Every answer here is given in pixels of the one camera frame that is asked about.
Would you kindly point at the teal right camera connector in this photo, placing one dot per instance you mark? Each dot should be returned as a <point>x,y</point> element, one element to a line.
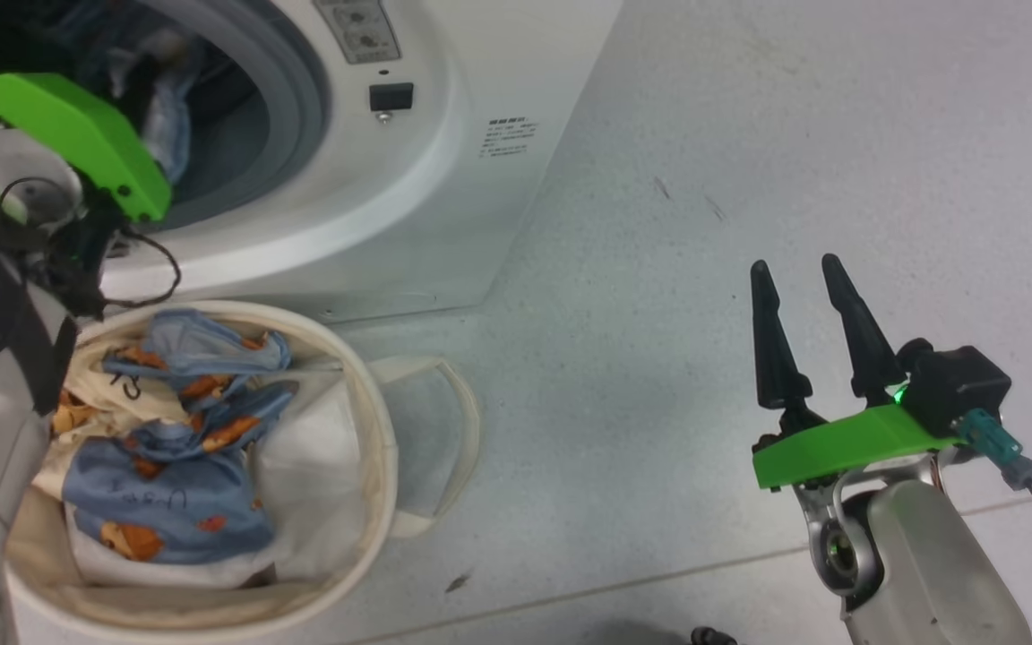
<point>995,443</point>

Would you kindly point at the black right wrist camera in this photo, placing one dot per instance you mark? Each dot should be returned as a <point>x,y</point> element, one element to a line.
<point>955,385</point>

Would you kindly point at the grey warning sticker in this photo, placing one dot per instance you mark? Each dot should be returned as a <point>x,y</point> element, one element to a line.
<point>359,31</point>

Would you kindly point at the grey rubber door gasket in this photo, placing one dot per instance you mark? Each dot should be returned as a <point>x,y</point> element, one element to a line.
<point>301,90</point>

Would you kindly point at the cream bear print garment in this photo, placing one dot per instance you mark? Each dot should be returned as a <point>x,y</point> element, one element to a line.
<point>90,385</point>

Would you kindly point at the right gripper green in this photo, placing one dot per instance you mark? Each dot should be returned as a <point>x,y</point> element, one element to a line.
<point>847,443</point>

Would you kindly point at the black door lock latch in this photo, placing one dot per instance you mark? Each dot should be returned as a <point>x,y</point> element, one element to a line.
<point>391,97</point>

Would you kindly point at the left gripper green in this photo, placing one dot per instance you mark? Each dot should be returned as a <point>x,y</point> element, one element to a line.
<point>77,125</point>

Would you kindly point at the cream fabric laundry basket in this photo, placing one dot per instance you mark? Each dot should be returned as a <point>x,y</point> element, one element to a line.
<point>346,502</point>

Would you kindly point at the white washing machine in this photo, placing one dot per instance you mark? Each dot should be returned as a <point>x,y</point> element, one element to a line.
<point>498,72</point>

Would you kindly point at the blue bear print garment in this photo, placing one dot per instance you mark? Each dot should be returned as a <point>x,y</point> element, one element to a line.
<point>193,345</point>
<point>167,502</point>

